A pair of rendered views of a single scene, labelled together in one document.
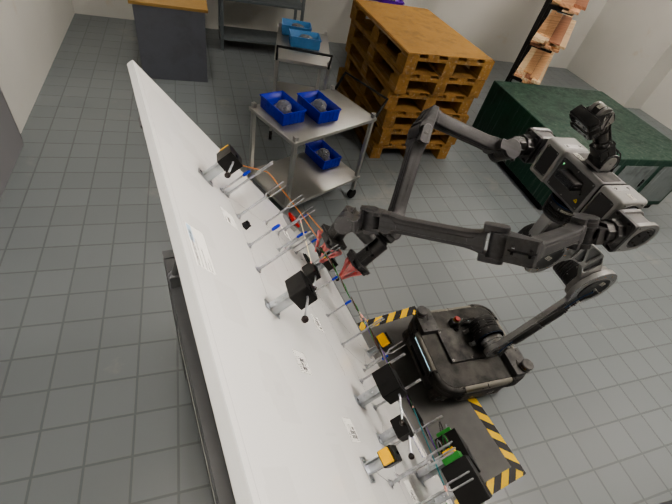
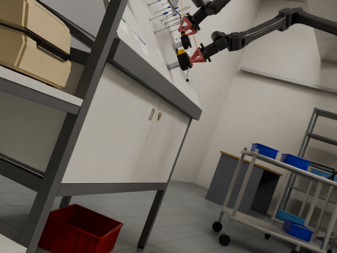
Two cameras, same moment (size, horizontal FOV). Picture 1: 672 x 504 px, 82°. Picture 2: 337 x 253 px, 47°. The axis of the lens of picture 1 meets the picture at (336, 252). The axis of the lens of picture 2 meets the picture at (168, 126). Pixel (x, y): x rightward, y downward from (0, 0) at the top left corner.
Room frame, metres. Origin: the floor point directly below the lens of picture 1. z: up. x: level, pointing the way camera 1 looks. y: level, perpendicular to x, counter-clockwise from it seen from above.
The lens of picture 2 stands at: (-0.15, -1.63, 0.64)
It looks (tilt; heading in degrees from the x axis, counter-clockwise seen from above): 2 degrees up; 55
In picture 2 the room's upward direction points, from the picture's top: 20 degrees clockwise
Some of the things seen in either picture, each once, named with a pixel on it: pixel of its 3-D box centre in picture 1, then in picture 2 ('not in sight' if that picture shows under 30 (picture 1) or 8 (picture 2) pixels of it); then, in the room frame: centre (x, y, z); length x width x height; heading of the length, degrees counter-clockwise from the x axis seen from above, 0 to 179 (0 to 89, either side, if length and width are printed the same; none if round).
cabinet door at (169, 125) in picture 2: not in sight; (163, 145); (0.98, -0.05, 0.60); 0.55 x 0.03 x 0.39; 36
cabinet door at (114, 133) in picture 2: not in sight; (118, 132); (0.53, -0.37, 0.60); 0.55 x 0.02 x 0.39; 36
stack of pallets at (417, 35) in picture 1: (403, 80); not in sight; (4.37, -0.19, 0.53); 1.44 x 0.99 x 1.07; 28
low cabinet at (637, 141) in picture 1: (573, 145); not in sight; (4.48, -2.27, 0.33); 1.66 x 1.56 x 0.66; 116
